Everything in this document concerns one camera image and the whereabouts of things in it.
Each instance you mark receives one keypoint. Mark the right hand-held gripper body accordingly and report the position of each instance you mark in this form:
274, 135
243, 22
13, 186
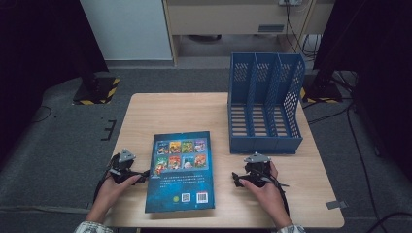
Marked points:
259, 171

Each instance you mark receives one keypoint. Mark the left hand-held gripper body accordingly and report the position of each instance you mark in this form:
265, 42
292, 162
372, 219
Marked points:
124, 168

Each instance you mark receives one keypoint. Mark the blue plastic file rack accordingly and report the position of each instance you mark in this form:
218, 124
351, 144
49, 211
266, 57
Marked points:
265, 144

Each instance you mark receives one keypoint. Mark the person's right hand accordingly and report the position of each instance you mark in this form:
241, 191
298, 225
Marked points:
270, 197

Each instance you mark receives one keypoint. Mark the person's left hand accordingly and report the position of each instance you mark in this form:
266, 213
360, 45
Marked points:
108, 194

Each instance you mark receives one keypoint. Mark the black yellow striped stand base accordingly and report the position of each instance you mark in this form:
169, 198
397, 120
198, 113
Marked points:
97, 92
324, 92

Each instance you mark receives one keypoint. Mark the grey tape piece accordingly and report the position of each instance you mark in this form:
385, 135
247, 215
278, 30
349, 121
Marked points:
336, 205

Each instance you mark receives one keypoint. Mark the white cabinet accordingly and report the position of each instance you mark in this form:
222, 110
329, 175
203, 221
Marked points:
129, 29

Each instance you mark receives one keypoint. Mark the beige wooden desk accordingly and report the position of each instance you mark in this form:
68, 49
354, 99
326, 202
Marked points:
223, 16

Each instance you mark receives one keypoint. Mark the white power strip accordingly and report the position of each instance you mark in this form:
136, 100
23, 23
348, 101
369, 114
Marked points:
290, 2

